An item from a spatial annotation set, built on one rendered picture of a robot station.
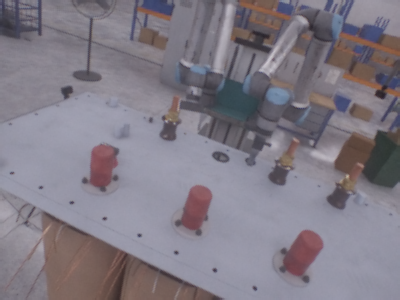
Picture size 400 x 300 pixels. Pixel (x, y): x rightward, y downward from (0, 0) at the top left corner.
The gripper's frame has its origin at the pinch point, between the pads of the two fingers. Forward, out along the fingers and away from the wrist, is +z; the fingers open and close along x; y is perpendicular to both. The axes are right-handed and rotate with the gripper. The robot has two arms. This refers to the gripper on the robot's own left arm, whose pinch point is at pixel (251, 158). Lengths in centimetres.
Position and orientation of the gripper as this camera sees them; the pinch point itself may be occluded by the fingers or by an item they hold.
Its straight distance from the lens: 127.7
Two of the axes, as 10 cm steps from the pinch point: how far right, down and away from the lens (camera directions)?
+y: 9.2, 3.6, -1.5
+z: -2.5, 8.4, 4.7
